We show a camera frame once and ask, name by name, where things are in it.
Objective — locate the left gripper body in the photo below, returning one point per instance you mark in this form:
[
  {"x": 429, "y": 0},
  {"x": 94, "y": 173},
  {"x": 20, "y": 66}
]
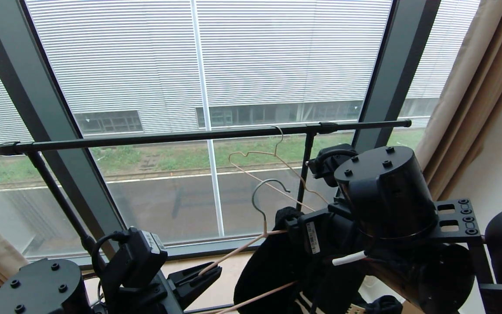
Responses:
[{"x": 155, "y": 298}]

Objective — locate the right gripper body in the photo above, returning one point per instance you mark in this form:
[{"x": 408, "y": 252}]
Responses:
[{"x": 320, "y": 235}]

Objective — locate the black shorts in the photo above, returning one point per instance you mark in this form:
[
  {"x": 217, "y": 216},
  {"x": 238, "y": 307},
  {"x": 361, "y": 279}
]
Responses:
[{"x": 268, "y": 270}]

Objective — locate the pink clothes hanger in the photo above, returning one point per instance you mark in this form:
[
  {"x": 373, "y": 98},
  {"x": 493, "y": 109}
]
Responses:
[
  {"x": 277, "y": 155},
  {"x": 238, "y": 250}
]

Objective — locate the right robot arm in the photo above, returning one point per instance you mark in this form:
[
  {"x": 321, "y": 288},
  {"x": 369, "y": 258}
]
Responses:
[{"x": 386, "y": 196}]

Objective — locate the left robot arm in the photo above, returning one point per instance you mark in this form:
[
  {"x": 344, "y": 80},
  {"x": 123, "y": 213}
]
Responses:
[{"x": 37, "y": 288}]

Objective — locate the black clothes rack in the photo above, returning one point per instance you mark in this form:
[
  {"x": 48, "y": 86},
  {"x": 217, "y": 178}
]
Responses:
[{"x": 146, "y": 139}]

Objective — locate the black garment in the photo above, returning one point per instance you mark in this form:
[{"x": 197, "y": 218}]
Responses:
[{"x": 384, "y": 305}]

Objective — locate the window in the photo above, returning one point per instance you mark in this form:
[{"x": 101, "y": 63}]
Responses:
[{"x": 277, "y": 56}]

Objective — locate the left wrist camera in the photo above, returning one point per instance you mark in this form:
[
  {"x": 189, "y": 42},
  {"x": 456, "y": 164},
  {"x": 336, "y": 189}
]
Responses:
[{"x": 140, "y": 257}]

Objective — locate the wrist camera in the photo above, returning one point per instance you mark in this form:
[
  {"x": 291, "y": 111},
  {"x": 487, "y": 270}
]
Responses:
[
  {"x": 327, "y": 163},
  {"x": 140, "y": 257}
]

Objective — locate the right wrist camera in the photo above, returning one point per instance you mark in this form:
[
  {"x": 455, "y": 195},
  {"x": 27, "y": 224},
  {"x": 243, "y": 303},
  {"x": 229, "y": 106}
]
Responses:
[{"x": 327, "y": 163}]

